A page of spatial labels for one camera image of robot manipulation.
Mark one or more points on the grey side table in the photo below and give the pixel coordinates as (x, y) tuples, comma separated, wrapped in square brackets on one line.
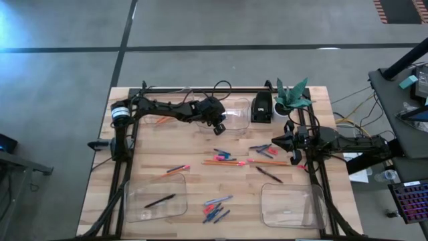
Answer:
[(394, 110)]

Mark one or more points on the black diagonal pole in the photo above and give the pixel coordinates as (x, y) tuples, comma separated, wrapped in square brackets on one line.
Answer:
[(406, 60)]

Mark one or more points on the tablet with blue screen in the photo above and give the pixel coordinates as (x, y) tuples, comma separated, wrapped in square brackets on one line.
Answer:
[(418, 116)]

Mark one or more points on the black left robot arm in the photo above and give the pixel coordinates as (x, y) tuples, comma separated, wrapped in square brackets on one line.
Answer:
[(160, 108)]

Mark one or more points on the green leafy plant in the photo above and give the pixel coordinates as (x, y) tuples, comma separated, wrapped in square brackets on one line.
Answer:
[(291, 97)]

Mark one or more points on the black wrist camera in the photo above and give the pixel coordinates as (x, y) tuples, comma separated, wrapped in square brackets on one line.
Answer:
[(219, 129), (296, 157)]

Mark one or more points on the black support beam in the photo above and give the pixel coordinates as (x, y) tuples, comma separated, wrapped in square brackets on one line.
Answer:
[(368, 162)]

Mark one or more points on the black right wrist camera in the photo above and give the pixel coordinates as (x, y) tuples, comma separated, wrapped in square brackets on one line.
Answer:
[(296, 157)]

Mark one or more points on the clear plastic bag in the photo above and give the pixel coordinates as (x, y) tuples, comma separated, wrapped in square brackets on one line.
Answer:
[(406, 107)]

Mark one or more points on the black aluminium table frame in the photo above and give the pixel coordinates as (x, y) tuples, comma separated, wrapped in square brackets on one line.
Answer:
[(234, 90)]

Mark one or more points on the black electronic device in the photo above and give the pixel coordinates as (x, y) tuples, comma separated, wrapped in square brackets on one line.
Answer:
[(422, 82)]

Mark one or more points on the black ballpoint pen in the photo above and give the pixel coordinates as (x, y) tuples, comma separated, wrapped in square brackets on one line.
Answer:
[(269, 174), (160, 201)]

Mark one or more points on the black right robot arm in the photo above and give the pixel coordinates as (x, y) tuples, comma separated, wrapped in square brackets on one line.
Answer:
[(354, 144)]

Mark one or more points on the white paper sheet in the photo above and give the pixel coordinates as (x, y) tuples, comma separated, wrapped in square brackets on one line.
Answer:
[(359, 176)]

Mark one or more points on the black box blue light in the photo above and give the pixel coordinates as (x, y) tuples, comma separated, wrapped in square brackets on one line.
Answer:
[(7, 144)]

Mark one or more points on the small red clip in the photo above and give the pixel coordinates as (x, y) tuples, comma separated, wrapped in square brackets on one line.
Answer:
[(302, 166)]

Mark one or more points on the small teal box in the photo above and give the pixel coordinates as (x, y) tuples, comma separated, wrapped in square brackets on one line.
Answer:
[(408, 82)]

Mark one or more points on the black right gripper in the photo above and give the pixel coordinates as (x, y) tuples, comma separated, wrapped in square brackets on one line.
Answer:
[(306, 139)]

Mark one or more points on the grey metal stand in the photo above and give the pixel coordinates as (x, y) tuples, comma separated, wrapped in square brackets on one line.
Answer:
[(23, 164)]

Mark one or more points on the clear plastic bin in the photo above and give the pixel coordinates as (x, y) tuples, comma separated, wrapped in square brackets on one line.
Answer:
[(239, 117), (150, 214), (291, 201), (150, 120)]

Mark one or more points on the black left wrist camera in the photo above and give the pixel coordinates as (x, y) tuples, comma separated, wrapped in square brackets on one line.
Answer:
[(219, 129)]

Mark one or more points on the black table clamp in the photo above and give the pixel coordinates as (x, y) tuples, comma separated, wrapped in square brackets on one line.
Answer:
[(98, 145)]

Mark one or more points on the black keyboard pink keys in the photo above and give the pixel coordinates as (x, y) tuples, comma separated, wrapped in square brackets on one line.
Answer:
[(411, 202)]

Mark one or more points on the pink rectangular eraser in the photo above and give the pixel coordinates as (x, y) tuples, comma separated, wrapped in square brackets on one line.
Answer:
[(218, 158)]

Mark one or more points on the black desk hole punch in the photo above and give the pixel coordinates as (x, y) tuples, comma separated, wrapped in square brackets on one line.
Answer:
[(261, 107)]

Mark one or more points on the yellow pencil orange eraser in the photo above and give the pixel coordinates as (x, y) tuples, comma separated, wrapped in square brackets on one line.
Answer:
[(217, 161)]

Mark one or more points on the grey translucent pen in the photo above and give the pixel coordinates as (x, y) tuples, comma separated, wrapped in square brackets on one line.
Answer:
[(219, 200)]

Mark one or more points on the clear plastic water bottle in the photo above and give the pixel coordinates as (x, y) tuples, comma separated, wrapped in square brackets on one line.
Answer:
[(386, 175)]

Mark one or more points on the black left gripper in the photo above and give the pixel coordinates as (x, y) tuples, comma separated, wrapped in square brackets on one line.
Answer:
[(209, 108)]

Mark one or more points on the white plant pot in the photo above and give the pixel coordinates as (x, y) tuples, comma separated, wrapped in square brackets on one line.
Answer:
[(280, 112)]

